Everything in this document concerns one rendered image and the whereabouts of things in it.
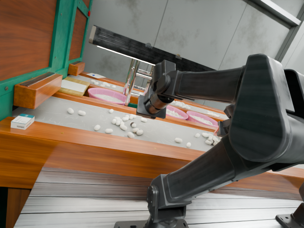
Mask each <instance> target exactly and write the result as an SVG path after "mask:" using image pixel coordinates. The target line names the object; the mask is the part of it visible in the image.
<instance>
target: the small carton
mask: <svg viewBox="0 0 304 228"><path fill-rule="evenodd" d="M34 117H35V116H33V115H28V114H21V115H19V116H18V117H17V118H15V119H14V120H12V121H11V128H17V129H23V130H25V129H26V128H27V127H28V126H29V125H31V124H32V123H33V122H34Z"/></svg>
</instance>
